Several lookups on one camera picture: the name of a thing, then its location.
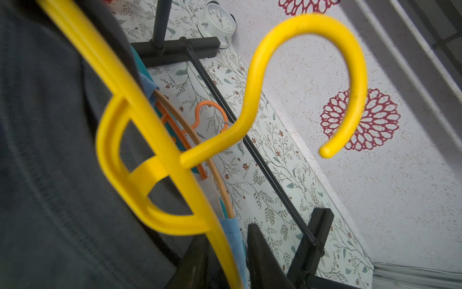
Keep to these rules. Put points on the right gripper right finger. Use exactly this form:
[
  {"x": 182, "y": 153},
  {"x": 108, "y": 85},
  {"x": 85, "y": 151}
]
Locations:
[{"x": 265, "y": 272}]

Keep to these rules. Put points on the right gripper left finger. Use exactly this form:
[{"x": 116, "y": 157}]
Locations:
[{"x": 199, "y": 268}]

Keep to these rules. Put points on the light blue garment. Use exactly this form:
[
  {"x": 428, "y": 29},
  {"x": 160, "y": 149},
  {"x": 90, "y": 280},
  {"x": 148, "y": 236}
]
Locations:
[{"x": 229, "y": 225}]

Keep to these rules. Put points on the yellow plastic hanger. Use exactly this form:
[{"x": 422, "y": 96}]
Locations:
[{"x": 129, "y": 104}]

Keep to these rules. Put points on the dark grey t-shirt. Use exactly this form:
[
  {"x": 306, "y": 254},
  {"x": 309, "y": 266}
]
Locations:
[{"x": 63, "y": 226}]

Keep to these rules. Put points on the orange plastic hanger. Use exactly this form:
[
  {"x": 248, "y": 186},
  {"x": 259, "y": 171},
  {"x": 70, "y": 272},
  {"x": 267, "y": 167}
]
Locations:
[{"x": 209, "y": 178}]

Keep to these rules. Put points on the black clothes rack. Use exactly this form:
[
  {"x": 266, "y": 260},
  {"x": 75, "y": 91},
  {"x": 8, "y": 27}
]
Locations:
[{"x": 159, "y": 51}]

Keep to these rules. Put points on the teal laundry basket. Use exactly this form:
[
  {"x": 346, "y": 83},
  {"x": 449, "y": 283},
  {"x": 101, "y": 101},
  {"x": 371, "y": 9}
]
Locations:
[{"x": 144, "y": 72}]

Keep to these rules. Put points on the white alarm clock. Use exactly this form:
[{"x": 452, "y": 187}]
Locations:
[{"x": 217, "y": 22}]

